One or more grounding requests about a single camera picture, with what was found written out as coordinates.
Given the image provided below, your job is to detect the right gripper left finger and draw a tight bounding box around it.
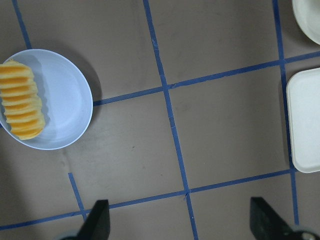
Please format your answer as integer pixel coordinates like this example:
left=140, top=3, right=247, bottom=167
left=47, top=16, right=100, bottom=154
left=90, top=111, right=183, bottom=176
left=75, top=199, right=111, bottom=240

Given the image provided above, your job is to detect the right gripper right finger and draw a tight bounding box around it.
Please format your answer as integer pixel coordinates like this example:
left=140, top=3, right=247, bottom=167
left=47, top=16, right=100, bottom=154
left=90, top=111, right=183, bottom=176
left=249, top=197, right=298, bottom=240

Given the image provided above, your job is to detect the blue plate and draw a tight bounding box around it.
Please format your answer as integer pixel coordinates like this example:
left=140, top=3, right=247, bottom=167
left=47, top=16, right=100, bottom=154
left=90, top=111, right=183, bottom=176
left=10, top=49, right=93, bottom=150

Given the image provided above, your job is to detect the spiral bread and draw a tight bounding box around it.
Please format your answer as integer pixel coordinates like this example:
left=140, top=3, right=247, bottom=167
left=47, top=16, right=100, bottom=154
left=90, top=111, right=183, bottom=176
left=0, top=59, right=46, bottom=141

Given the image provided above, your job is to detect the white plate with lemon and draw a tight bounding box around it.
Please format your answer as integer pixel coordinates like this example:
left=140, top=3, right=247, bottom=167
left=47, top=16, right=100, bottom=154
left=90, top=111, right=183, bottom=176
left=292, top=0, right=320, bottom=45

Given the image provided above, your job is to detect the cream tray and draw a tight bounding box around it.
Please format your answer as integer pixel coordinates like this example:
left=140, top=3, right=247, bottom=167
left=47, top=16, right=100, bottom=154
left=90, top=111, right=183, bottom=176
left=286, top=68, right=320, bottom=173

